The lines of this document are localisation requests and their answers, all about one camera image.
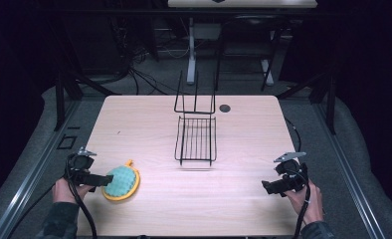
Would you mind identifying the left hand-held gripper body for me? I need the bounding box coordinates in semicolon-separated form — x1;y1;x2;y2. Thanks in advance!
66;146;98;187

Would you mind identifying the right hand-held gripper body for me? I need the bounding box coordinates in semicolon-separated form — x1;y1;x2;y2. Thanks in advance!
273;151;309;194

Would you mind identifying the teal sponge with yellow rim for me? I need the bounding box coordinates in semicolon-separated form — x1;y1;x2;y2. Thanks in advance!
100;158;141;202

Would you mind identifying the person's left hand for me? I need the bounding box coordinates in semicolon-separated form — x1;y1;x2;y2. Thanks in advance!
52;177;95;204

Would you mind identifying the person's right hand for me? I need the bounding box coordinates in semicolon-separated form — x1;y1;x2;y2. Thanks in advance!
283;178;324;226

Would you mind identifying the black tape square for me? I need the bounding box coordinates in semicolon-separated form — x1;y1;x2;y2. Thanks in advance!
56;133;79;150

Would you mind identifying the black metal stand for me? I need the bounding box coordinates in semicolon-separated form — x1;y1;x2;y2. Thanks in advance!
276;63;338;135
49;49;122;132

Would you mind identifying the black chair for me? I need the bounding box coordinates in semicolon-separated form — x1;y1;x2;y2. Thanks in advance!
213;14;286;93

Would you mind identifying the white desk with white legs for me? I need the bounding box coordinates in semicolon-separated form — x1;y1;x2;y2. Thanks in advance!
167;0;318;87

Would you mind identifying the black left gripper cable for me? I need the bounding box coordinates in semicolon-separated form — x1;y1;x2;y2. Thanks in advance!
64;155;98;239

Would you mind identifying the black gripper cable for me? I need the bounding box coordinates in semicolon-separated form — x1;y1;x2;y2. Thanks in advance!
293;168;311;239
64;155;98;239

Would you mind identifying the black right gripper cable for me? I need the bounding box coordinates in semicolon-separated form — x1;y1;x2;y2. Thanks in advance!
293;168;311;239

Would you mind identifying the thin black cable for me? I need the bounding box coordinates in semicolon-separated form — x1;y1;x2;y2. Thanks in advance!
284;117;302;153

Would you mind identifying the aluminium floor rail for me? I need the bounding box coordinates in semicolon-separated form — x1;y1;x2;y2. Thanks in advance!
0;99;83;239
310;103;388;239

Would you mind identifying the black wire rack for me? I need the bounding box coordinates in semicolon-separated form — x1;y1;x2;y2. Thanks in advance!
173;70;218;167

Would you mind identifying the bundle of floor cables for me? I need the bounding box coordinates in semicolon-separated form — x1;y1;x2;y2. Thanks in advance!
110;19;192;98

